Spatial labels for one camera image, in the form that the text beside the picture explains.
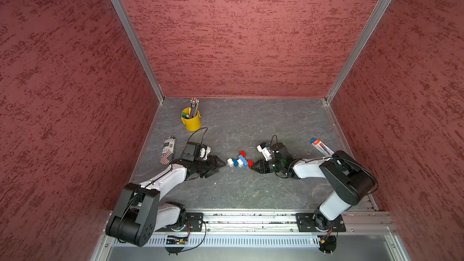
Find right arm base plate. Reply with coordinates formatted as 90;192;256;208
296;213;346;233

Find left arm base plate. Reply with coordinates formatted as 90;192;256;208
156;212;204;233

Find perforated cable duct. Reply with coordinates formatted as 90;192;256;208
144;236;321;249

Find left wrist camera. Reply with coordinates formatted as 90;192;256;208
181;141;211;162

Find aluminium front rail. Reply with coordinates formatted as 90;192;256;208
187;209;399;236

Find coloured pencils in cup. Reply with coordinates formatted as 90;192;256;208
189;98;199;119

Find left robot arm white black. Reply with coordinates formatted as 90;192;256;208
105;155;226;247

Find yellow pencil cup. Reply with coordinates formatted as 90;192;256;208
181;108;201;132

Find light blue long lego brick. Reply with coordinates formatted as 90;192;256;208
238;155;248;167

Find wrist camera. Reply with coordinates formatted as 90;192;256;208
257;142;291;161
181;141;211;162

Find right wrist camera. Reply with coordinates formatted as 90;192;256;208
257;142;291;161

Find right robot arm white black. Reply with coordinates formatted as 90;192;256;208
251;151;378;232

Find white square lego brick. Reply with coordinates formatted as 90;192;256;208
227;158;234;167

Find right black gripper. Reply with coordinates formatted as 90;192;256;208
250;159;284;175

